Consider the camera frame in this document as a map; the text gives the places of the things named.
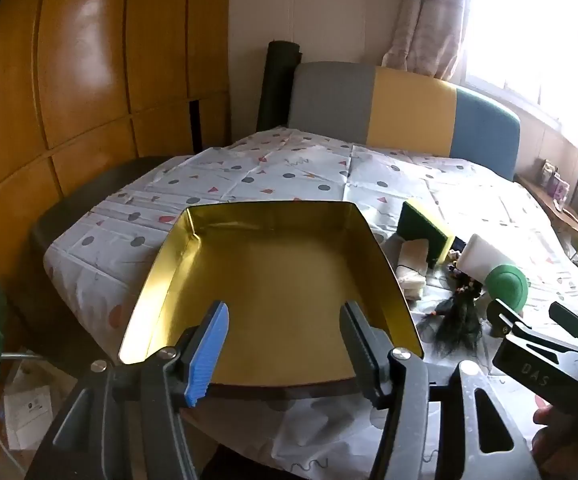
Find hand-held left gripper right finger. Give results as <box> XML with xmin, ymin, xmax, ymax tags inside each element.
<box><xmin>339</xmin><ymin>301</ymin><xmax>542</xmax><ymax>480</ymax></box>

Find beige patterned curtain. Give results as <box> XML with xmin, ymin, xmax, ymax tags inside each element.
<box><xmin>381</xmin><ymin>0</ymin><xmax>474</xmax><ymax>83</ymax></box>

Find wooden window sill shelf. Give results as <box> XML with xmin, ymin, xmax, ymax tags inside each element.
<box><xmin>514</xmin><ymin>172</ymin><xmax>578</xmax><ymax>251</ymax></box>

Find wooden wardrobe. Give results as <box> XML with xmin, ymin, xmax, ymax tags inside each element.
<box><xmin>0</xmin><ymin>0</ymin><xmax>232</xmax><ymax>301</ymax></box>

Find person's right hand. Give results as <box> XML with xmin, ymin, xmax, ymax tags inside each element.
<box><xmin>533</xmin><ymin>402</ymin><xmax>578</xmax><ymax>466</ymax></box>

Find gold tin tray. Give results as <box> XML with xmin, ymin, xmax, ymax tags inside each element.
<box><xmin>118</xmin><ymin>201</ymin><xmax>426</xmax><ymax>401</ymax></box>

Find black beaded hair tie bundle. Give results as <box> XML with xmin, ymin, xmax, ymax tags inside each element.
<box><xmin>416</xmin><ymin>267</ymin><xmax>490</xmax><ymax>361</ymax></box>

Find black rolled mat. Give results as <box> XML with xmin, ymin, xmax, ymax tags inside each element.
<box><xmin>256</xmin><ymin>40</ymin><xmax>302</xmax><ymax>133</ymax></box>

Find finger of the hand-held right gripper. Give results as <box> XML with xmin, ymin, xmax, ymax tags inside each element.
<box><xmin>486</xmin><ymin>299</ymin><xmax>578</xmax><ymax>403</ymax></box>
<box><xmin>549</xmin><ymin>302</ymin><xmax>578</xmax><ymax>346</ymax></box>

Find green and white soft toy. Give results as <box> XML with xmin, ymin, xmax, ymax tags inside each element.
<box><xmin>456</xmin><ymin>234</ymin><xmax>530</xmax><ymax>317</ymax></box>

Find grey yellow blue headboard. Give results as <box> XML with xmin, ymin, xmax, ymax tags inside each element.
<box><xmin>287</xmin><ymin>61</ymin><xmax>521</xmax><ymax>182</ymax></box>

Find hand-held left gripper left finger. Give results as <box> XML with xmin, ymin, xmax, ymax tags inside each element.
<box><xmin>24</xmin><ymin>301</ymin><xmax>230</xmax><ymax>480</ymax></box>

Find yellow and green sponge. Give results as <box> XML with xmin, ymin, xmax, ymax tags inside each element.
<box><xmin>398</xmin><ymin>201</ymin><xmax>457</xmax><ymax>267</ymax></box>

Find white papers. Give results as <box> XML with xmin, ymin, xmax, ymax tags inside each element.
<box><xmin>4</xmin><ymin>360</ymin><xmax>70</xmax><ymax>453</ymax></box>

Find window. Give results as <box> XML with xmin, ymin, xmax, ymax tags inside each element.
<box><xmin>461</xmin><ymin>0</ymin><xmax>578</xmax><ymax>146</ymax></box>

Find white cloth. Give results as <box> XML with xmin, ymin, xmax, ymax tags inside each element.
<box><xmin>393</xmin><ymin>237</ymin><xmax>432</xmax><ymax>301</ymax></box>

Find patterned white tablecloth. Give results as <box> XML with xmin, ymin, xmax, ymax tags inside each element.
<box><xmin>43</xmin><ymin>127</ymin><xmax>578</xmax><ymax>480</ymax></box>

